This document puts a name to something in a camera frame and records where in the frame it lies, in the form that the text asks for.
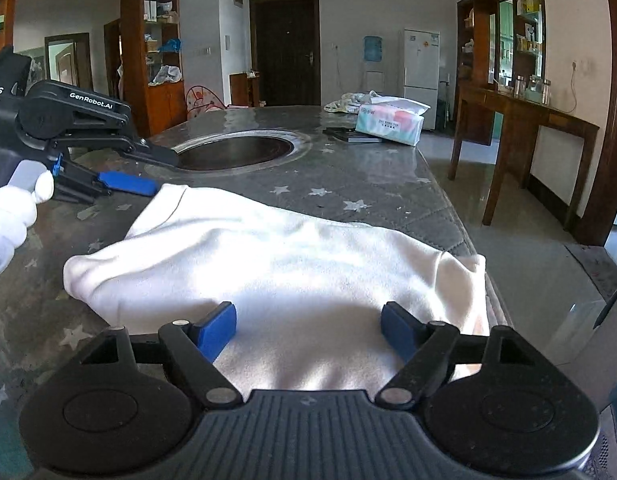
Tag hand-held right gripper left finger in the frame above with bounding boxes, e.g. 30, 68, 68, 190
78, 301, 242, 408

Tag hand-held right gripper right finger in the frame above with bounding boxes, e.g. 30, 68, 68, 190
376, 301, 539, 408

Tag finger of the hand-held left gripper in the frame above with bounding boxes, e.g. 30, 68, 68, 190
53, 160, 160, 205
108, 135, 180, 167

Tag white garment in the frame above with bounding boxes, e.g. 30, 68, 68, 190
63, 183, 491, 392

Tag person's left hand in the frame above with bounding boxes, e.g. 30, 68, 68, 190
0, 170, 55, 283

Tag white plastic bag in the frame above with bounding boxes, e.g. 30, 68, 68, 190
150, 65, 183, 86

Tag wooden arched display cabinet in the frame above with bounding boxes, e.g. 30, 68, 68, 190
0, 0, 189, 137

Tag small wooden cabinet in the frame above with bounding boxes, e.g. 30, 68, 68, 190
229, 72, 262, 109

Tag grey star-patterned table cover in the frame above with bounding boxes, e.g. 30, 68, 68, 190
0, 105, 514, 480

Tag dark wooden door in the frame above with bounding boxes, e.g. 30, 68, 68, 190
249, 0, 322, 107

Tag flat black device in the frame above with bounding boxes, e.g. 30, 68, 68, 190
323, 127, 384, 144

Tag crumpled patterned cloth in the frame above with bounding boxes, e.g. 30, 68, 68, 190
323, 91, 384, 114

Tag tissue pack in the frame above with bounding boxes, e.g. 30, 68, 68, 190
356, 96, 432, 147

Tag dark doormat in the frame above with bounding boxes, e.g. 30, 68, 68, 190
563, 244, 617, 306

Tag water dispenser with blue bottle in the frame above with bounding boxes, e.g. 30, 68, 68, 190
363, 35, 385, 95

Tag dark wooden side table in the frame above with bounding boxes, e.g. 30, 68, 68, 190
449, 82, 601, 234

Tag white refrigerator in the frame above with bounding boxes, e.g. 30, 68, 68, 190
403, 29, 441, 132

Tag wooden wall shelf cabinet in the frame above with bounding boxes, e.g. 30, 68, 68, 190
457, 0, 547, 92

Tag wooden door frame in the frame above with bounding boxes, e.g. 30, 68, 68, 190
573, 0, 617, 247

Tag wall socket with cable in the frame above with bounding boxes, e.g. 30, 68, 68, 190
569, 59, 590, 113

